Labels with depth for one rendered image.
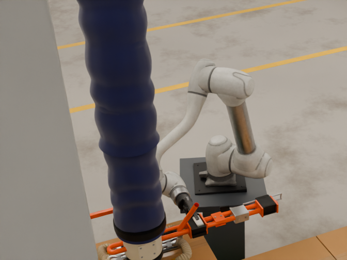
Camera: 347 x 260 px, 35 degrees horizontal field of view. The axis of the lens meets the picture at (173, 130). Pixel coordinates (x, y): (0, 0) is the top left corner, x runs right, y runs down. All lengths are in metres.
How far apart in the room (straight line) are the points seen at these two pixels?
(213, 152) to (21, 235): 2.30
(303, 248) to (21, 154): 2.52
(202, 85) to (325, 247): 1.17
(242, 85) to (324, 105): 3.11
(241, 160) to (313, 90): 3.02
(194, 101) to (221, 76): 0.19
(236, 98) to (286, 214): 1.75
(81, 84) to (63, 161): 5.56
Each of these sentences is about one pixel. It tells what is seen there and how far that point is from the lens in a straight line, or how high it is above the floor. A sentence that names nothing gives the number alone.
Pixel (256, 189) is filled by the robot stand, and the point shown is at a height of 0.75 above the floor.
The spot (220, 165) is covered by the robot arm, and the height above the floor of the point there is 0.92.
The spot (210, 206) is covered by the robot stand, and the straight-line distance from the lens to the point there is 3.16.
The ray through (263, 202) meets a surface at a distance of 2.62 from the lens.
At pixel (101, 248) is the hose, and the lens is 2.55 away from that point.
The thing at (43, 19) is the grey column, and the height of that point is 2.50.
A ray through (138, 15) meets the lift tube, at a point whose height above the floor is 2.12.
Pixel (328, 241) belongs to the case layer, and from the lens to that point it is 3.28.
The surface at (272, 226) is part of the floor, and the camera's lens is 4.17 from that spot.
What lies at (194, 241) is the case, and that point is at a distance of 2.65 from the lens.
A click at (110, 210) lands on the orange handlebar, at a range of 2.66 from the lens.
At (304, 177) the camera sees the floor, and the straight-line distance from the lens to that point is 4.66.
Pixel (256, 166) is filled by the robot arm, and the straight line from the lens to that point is 3.07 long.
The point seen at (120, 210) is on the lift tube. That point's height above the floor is 1.32.
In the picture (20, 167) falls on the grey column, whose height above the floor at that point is 2.28.
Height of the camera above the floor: 2.74
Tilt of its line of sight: 31 degrees down
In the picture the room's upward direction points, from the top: 5 degrees counter-clockwise
